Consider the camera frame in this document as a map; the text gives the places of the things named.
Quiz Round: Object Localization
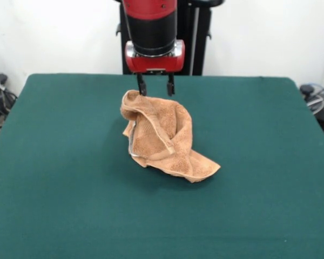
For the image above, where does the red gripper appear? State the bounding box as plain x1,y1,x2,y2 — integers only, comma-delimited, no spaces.
125,39,186,97

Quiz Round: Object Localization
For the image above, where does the orange terry towel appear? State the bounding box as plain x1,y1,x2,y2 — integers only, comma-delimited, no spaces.
120,90,222,184

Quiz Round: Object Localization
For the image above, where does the dark green table cloth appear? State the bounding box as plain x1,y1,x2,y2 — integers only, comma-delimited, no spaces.
0,73,324,259

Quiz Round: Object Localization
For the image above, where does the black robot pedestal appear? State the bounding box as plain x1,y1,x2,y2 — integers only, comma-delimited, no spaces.
113,0,226,76

